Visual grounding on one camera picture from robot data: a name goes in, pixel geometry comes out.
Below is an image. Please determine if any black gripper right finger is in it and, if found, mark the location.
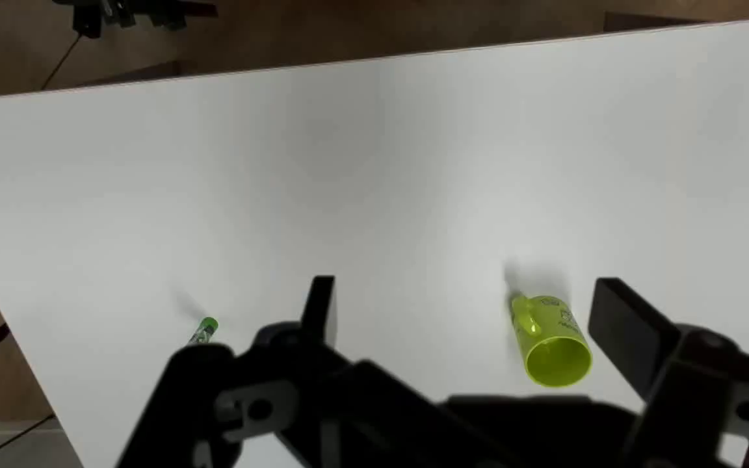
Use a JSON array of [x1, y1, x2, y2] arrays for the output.
[[586, 276, 749, 468]]

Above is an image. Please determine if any green glue stick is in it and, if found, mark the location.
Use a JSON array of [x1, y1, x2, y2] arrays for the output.
[[188, 315, 222, 348]]

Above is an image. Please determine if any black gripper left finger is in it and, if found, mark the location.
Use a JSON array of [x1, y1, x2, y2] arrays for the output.
[[115, 273, 515, 468]]

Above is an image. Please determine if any black tripod equipment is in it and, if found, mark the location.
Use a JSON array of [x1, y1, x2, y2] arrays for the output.
[[50, 0, 219, 39]]

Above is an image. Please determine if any thin black cable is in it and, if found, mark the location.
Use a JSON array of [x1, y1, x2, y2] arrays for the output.
[[40, 32, 83, 93]]

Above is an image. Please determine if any lime green printed mug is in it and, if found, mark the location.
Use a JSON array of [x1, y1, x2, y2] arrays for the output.
[[507, 292, 597, 390]]

